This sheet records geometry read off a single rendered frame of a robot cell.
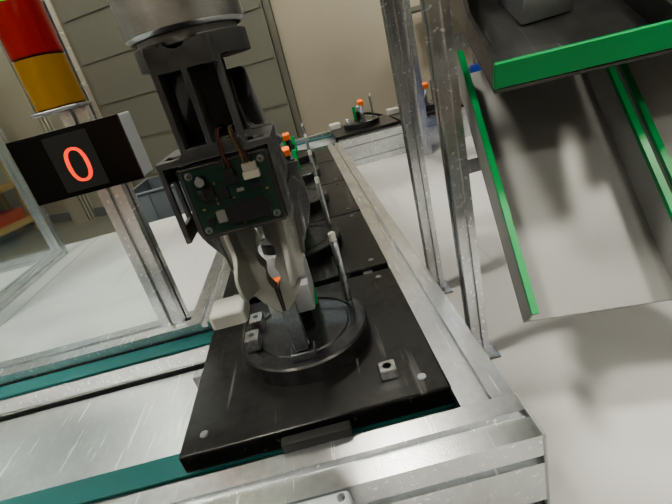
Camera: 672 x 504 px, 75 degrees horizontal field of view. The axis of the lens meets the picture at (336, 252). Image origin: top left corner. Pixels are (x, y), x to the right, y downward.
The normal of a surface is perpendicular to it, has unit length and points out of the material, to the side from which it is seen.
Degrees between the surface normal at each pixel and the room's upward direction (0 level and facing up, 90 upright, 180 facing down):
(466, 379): 0
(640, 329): 0
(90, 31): 90
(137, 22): 90
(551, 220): 45
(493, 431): 0
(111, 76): 90
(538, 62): 115
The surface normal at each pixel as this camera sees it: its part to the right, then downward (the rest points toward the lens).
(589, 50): 0.04, 0.76
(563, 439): -0.23, -0.88
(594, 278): -0.22, -0.33
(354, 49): -0.30, 0.46
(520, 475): 0.11, 0.39
